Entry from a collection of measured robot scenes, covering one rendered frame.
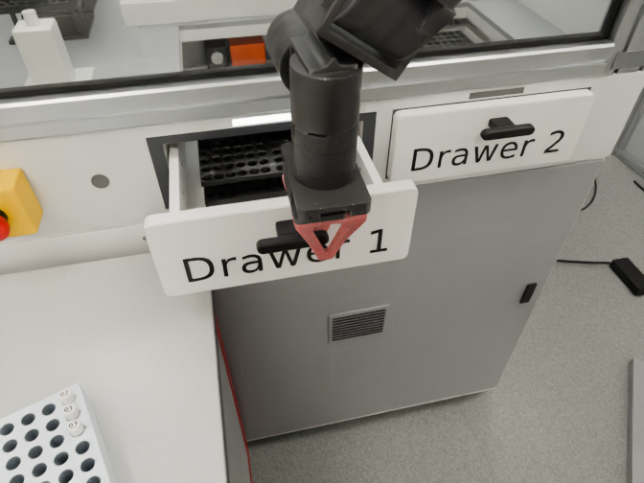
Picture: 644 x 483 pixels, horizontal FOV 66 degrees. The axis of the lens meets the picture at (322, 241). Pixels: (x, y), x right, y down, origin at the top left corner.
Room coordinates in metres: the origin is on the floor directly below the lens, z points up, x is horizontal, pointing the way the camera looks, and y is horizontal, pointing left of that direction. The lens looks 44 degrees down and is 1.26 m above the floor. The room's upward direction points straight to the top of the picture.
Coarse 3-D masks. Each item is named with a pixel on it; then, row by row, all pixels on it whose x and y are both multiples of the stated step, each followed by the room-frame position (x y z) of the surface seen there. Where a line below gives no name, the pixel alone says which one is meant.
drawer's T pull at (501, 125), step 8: (496, 120) 0.59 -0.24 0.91; (504, 120) 0.59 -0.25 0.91; (488, 128) 0.57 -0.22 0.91; (496, 128) 0.57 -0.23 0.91; (504, 128) 0.57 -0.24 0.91; (512, 128) 0.57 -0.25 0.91; (520, 128) 0.57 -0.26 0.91; (528, 128) 0.57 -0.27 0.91; (488, 136) 0.56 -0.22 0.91; (496, 136) 0.56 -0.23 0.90; (504, 136) 0.57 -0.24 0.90; (512, 136) 0.57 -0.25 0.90
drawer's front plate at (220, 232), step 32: (384, 192) 0.42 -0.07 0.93; (416, 192) 0.42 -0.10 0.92; (160, 224) 0.37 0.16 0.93; (192, 224) 0.37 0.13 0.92; (224, 224) 0.38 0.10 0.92; (256, 224) 0.39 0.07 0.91; (384, 224) 0.42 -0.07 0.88; (160, 256) 0.36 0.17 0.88; (192, 256) 0.37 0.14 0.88; (224, 256) 0.38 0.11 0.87; (352, 256) 0.41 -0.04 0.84; (384, 256) 0.42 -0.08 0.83; (192, 288) 0.37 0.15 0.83
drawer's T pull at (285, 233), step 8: (280, 224) 0.38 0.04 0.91; (288, 224) 0.38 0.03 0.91; (280, 232) 0.37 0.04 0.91; (288, 232) 0.37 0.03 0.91; (296, 232) 0.37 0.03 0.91; (320, 232) 0.37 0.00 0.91; (264, 240) 0.36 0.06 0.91; (272, 240) 0.36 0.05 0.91; (280, 240) 0.36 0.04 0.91; (288, 240) 0.36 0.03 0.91; (296, 240) 0.36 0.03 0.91; (304, 240) 0.36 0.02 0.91; (320, 240) 0.36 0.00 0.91; (328, 240) 0.37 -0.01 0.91; (264, 248) 0.35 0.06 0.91; (272, 248) 0.35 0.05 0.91; (280, 248) 0.36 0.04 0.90; (288, 248) 0.36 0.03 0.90; (296, 248) 0.36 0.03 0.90
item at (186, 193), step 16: (176, 144) 0.56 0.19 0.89; (192, 144) 0.65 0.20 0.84; (176, 160) 0.52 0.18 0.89; (192, 160) 0.61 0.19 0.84; (368, 160) 0.52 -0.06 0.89; (176, 176) 0.49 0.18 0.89; (192, 176) 0.57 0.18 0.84; (368, 176) 0.50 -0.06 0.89; (176, 192) 0.46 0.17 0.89; (192, 192) 0.53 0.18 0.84; (176, 208) 0.43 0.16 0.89; (192, 208) 0.50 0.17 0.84
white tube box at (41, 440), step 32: (32, 416) 0.23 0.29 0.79; (64, 416) 0.23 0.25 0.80; (0, 448) 0.20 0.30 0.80; (32, 448) 0.20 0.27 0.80; (64, 448) 0.20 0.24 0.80; (96, 448) 0.20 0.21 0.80; (0, 480) 0.17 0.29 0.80; (32, 480) 0.17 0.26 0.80; (64, 480) 0.17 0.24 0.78; (96, 480) 0.17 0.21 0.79
